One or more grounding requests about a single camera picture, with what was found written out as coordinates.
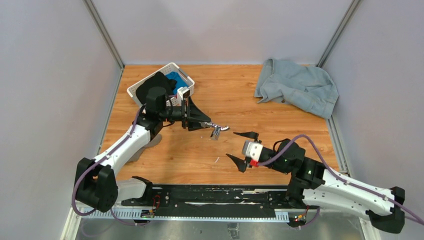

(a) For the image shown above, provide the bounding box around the black cloth in basket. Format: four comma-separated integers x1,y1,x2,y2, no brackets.
135,72,177,104

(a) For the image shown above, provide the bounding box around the steel threaded pipe fitting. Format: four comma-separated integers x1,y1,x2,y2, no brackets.
200,122,211,128

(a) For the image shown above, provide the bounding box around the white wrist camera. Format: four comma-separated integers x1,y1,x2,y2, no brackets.
241,140,263,162
176,87,191,106

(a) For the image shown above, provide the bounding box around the blue cloth in basket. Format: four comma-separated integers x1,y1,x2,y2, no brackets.
165,71,188,91

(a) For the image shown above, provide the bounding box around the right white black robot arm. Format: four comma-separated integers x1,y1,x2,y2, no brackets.
228,131,406,234

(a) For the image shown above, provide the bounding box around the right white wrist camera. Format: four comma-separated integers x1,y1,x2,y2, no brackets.
241,140,263,162

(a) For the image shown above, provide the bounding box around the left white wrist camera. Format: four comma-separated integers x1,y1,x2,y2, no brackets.
176,87,191,106

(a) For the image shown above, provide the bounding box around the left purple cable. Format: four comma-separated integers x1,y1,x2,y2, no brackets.
71,94,181,227

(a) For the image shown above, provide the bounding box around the grey-blue denim garment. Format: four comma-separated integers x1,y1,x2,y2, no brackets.
253,58,339,120

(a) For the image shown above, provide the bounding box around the chrome water faucet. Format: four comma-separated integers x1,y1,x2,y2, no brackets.
208,122,230,141

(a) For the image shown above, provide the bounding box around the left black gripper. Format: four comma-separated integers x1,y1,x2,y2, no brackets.
159,97,211,132

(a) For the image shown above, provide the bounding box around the purple cable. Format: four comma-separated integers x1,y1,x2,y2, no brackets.
256,133,424,230
71,94,181,227

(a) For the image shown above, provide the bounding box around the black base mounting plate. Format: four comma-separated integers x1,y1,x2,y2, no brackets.
121,184,317,221

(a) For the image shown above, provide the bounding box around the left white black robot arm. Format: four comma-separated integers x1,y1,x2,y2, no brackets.
71,86,213,216

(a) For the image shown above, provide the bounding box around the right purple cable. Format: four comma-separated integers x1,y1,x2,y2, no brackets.
256,133,424,230

